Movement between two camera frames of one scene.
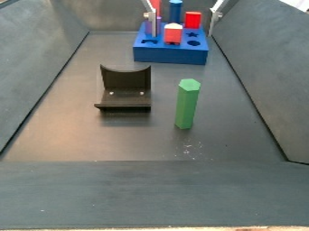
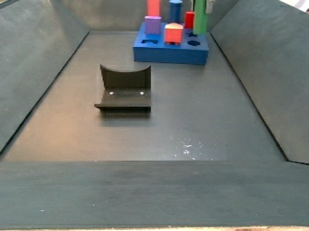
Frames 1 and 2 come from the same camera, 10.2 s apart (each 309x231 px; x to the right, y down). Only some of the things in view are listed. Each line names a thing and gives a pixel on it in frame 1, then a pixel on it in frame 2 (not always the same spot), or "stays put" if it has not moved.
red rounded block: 192,20 stays put
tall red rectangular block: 156,4 stays put
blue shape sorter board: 152,50 stays put
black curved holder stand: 128,89 stays put
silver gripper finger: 216,15 → 209,6
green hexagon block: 188,97 → 201,18
